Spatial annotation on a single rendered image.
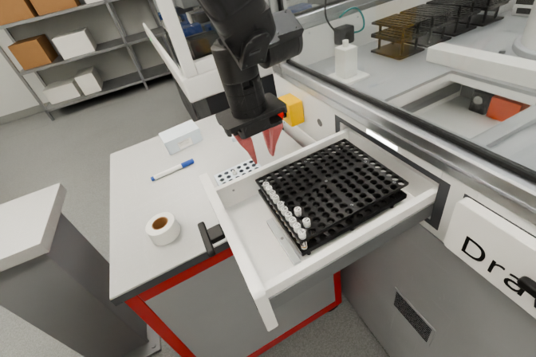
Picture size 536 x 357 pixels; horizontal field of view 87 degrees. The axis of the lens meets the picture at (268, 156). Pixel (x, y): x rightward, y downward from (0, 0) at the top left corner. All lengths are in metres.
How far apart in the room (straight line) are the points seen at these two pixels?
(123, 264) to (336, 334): 0.90
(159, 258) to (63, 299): 0.56
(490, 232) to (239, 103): 0.39
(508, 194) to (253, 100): 0.36
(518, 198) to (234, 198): 0.46
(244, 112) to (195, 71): 0.79
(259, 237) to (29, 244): 0.66
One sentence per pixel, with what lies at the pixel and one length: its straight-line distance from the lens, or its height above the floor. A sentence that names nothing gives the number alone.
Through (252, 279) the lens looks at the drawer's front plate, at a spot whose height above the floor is 0.93.
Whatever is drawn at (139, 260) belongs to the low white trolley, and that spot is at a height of 0.76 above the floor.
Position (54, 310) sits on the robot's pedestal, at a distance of 1.26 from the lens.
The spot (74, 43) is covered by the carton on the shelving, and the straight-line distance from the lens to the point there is 4.16.
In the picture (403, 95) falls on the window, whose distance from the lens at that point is 0.53.
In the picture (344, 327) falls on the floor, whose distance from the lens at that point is 1.36.
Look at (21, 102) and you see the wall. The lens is 5.02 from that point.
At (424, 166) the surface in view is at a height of 0.94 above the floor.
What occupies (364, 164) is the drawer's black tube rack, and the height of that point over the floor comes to 0.90.
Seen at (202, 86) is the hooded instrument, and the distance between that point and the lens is 1.22.
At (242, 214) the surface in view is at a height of 0.84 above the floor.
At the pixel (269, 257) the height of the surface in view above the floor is 0.84.
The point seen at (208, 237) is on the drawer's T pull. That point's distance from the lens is 0.49.
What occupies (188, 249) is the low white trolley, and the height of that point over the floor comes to 0.76.
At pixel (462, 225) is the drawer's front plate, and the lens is 0.52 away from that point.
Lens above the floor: 1.27
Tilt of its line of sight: 37 degrees down
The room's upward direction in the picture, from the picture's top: 13 degrees counter-clockwise
